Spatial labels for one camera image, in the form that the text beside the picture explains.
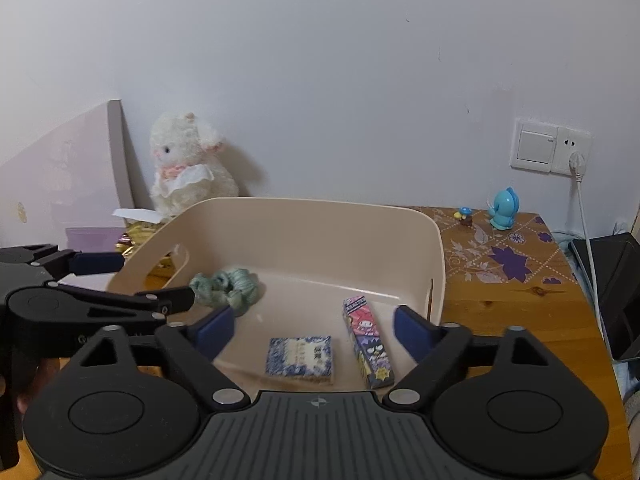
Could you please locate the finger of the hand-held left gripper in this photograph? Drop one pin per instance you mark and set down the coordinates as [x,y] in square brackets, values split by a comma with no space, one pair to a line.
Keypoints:
[100,263]
[175,300]

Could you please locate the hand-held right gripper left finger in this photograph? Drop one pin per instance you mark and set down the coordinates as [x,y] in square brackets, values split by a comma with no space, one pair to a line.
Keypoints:
[216,331]

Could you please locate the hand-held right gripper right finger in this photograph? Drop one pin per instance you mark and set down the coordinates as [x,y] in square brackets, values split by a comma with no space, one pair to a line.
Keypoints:
[411,331]

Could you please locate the green hair scrunchie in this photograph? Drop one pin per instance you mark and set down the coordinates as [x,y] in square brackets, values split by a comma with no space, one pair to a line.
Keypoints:
[232,287]

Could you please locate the beige plastic basket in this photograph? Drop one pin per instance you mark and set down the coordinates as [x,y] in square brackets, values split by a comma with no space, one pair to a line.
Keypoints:
[310,245]

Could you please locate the colourful cartoon long box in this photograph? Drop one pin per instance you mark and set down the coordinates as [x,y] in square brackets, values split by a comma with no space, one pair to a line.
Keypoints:
[367,340]

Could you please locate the gold foil wrapper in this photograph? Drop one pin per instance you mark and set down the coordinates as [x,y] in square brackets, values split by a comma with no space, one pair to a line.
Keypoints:
[140,237]

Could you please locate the white paper slip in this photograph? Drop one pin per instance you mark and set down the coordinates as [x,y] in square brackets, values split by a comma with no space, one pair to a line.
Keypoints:
[137,214]

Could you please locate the blue patterned small box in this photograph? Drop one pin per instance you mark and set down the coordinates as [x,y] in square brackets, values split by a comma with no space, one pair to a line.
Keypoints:
[300,360]

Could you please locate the pale pink board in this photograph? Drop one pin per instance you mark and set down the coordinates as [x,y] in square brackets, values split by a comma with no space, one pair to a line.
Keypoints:
[60,175]

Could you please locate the floral patterned table mat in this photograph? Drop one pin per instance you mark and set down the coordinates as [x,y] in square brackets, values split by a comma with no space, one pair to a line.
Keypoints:
[505,255]

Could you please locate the small mushroom figurine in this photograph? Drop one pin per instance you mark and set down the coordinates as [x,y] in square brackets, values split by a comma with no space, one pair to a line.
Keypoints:
[465,216]

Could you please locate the white plush sheep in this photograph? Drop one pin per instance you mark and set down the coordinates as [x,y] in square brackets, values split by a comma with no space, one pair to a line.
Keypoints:
[187,170]

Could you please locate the blue cartoon figurine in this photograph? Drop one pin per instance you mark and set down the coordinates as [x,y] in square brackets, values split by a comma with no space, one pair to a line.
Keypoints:
[504,208]

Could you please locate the black box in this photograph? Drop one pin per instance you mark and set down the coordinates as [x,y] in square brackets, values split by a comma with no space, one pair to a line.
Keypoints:
[617,290]

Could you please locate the white wall switch socket panel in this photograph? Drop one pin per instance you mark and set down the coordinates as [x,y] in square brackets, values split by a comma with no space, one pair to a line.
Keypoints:
[537,146]

